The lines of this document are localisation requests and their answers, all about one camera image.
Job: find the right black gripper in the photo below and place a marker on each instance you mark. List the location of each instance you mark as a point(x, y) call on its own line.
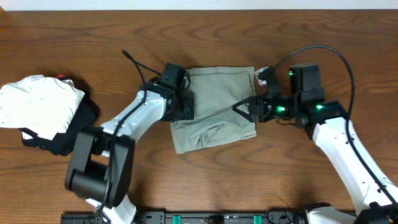
point(263, 116)

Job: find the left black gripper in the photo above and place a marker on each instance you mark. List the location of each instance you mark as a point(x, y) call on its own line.
point(185, 106)

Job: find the khaki green shorts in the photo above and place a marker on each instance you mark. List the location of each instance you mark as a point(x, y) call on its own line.
point(215, 90)

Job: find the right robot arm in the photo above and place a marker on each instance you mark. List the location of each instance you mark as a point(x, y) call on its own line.
point(326, 123)

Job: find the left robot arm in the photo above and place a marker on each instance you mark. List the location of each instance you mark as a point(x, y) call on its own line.
point(101, 164)

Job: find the black folded garment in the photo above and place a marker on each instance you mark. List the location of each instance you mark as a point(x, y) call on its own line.
point(62, 144)

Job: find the red item behind pile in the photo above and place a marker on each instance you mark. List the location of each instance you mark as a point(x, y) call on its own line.
point(60, 77)

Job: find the white folded garment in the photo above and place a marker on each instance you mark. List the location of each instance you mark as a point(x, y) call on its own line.
point(44, 105)

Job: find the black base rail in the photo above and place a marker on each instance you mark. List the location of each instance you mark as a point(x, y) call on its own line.
point(214, 217)

